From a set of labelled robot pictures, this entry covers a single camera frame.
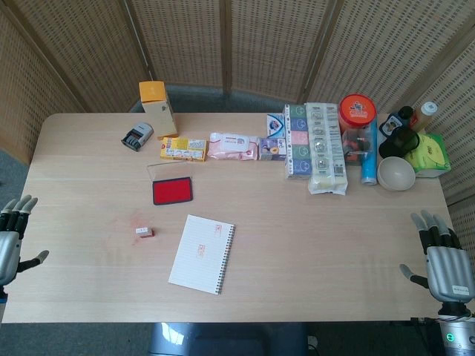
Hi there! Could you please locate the red ink pad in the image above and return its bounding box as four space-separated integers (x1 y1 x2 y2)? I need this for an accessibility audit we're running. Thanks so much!
146 160 194 206

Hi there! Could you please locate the blue cylindrical tube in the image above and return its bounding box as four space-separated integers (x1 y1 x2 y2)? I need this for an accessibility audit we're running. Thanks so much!
360 120 379 186

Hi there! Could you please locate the dark robot base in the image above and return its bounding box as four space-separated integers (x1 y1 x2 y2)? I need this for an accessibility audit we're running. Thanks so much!
148 321 309 356

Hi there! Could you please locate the white spiral notebook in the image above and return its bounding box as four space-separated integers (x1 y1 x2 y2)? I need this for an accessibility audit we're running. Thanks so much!
168 214 237 296

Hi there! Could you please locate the beige bowl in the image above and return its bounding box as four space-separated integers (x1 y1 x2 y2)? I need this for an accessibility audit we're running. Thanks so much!
377 156 416 192

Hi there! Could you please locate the grey self-inking date stamper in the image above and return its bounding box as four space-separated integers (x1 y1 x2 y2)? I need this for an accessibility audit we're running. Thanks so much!
120 122 154 153

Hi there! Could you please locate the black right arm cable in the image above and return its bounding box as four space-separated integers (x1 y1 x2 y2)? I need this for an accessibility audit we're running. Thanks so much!
410 316 442 328

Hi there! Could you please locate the clear jar orange lid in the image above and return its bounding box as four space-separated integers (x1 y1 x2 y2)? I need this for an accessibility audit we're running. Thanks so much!
337 93 378 166

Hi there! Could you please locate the tall yellow carton box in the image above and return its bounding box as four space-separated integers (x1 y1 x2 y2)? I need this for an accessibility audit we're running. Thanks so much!
138 80 179 141

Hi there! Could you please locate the flat yellow printed box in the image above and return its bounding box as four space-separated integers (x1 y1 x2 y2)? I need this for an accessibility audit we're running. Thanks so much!
160 136 208 163

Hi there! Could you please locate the dark bottle blue label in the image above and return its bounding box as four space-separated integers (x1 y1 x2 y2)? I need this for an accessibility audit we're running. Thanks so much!
381 105 415 135

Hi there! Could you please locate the small purple box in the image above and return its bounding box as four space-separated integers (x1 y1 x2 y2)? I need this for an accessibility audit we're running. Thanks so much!
258 137 286 162

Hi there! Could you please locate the pale yellow wrapped pack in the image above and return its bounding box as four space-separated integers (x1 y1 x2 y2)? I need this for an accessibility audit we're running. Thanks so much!
304 102 350 197

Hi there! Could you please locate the wicker folding screen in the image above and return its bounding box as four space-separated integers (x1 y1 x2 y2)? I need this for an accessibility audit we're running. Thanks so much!
0 0 475 223

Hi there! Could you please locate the yellow bottle white cap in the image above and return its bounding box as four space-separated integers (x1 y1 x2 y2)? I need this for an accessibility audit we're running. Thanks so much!
409 101 439 134

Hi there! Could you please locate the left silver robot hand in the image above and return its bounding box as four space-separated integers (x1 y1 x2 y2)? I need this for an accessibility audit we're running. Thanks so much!
0 195 50 286

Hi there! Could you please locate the green tissue pack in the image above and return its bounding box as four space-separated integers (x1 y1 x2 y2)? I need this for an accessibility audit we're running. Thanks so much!
404 132 452 179

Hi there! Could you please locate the black dark green cup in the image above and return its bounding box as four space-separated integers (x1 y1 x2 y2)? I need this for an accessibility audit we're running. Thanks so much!
378 127 421 159

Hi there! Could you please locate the pink wet wipes pack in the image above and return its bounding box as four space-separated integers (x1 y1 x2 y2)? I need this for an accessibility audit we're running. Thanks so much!
206 132 260 162

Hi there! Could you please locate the multicolour pocket tissue pack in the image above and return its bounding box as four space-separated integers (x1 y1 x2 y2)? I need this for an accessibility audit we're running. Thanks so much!
283 103 311 181

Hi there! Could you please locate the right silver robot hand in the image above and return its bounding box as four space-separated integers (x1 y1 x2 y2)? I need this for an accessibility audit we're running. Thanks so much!
399 210 475 303

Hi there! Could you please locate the white blue shield box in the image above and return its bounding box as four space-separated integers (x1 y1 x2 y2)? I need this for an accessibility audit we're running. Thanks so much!
265 112 286 139

